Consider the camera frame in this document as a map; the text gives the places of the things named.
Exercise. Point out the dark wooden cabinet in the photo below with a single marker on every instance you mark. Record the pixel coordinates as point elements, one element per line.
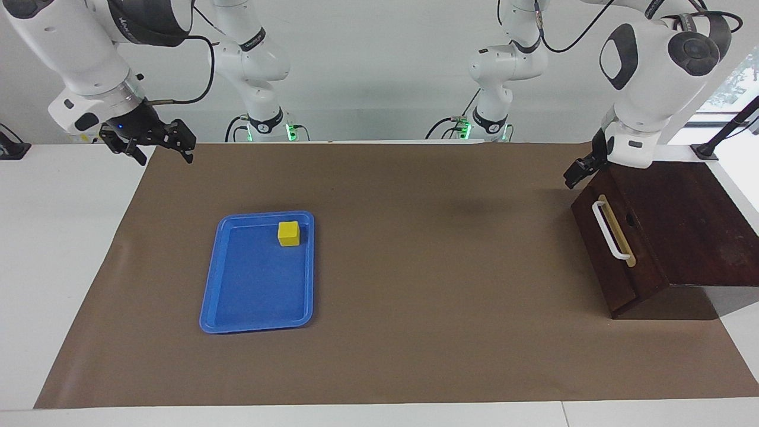
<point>694,225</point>

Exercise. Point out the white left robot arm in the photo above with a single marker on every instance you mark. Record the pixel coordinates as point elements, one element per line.
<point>646,65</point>

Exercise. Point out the white wall socket box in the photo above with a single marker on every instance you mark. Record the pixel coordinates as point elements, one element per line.
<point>86,138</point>

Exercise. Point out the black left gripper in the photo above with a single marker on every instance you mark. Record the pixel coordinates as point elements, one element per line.
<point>600,148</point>

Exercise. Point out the brown table mat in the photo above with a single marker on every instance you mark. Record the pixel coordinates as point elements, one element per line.
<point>415,296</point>

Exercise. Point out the yellow cube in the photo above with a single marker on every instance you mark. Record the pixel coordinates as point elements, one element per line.
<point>289,234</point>

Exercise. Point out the black clamp stand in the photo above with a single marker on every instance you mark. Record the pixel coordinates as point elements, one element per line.
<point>707,151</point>

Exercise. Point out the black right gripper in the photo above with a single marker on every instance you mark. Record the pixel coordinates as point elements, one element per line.
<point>137,126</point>

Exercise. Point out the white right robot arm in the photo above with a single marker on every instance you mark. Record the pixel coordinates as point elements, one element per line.
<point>65,47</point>

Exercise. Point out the blue plastic tray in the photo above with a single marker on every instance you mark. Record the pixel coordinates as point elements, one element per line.
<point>252,284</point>

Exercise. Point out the black desk mount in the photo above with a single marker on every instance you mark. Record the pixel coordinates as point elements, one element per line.
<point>10,148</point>

